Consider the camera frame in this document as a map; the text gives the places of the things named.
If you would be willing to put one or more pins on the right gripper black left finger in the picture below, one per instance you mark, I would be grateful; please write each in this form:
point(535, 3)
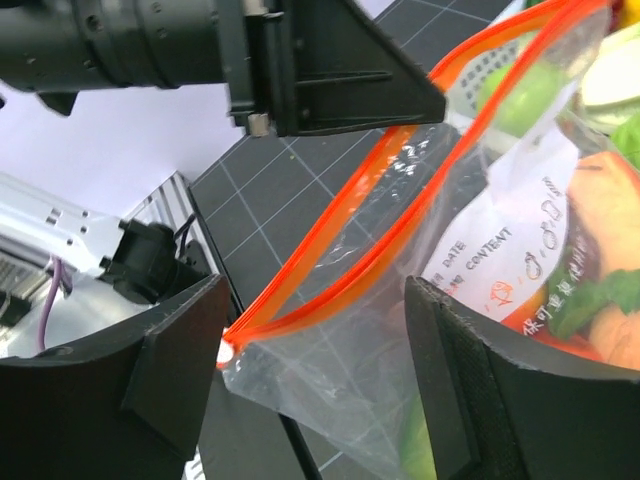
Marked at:
point(127, 402)

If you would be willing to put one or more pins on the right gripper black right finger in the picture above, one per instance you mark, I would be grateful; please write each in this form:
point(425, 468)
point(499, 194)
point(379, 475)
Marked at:
point(500, 405)

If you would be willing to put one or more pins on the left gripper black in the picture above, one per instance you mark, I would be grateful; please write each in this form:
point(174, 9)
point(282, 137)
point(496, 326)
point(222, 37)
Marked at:
point(58, 49)

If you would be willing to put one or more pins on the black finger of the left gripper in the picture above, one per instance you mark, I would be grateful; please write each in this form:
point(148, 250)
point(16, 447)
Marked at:
point(332, 70)

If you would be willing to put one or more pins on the green orange mango toy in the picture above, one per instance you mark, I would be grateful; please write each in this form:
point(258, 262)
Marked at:
point(415, 448)

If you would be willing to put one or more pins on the zip bag red zipper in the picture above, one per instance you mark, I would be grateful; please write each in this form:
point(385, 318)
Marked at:
point(539, 234)

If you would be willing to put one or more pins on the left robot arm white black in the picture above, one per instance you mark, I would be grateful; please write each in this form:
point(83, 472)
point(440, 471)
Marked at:
point(138, 260)

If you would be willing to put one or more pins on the white plastic food bin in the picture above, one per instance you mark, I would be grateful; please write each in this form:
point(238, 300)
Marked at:
point(462, 97)

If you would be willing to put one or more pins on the green apple toy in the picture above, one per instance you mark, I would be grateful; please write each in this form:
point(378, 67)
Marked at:
point(529, 99)

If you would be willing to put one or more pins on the bok choy toy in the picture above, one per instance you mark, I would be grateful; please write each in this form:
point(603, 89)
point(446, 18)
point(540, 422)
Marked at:
point(610, 91)

